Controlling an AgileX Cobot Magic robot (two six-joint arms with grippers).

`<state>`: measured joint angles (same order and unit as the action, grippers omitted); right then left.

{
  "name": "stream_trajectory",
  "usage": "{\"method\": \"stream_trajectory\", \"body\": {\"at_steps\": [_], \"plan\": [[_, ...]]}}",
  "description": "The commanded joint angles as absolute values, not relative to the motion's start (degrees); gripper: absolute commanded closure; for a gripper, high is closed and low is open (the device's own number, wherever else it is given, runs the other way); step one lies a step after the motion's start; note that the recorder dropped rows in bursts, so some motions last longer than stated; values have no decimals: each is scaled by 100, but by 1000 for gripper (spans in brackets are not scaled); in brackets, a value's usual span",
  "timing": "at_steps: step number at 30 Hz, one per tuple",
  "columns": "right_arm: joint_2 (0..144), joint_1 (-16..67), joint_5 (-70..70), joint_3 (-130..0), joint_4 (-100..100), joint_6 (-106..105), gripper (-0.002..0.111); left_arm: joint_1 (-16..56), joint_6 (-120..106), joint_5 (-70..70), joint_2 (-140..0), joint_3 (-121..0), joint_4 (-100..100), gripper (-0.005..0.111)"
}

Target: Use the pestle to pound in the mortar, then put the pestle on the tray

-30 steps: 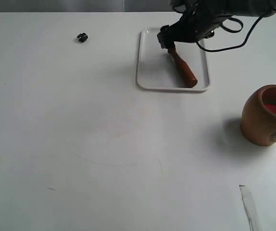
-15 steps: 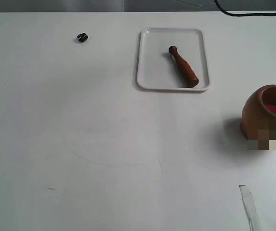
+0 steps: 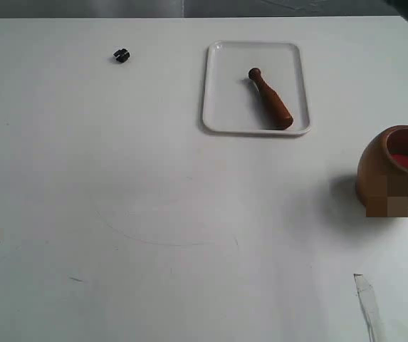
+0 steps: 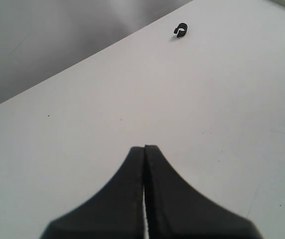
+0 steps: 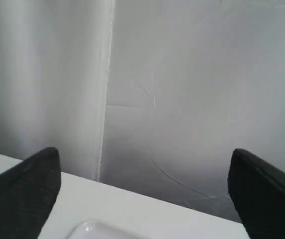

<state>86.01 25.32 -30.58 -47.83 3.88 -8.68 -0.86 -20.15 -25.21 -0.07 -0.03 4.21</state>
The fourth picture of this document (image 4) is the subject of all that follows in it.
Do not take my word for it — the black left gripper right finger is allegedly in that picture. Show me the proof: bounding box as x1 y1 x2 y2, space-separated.
144 145 261 239

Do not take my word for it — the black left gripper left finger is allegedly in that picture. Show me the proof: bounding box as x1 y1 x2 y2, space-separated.
41 147 144 239

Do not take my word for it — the small black plastic clip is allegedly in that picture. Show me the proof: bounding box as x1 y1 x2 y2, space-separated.
174 22 188 38

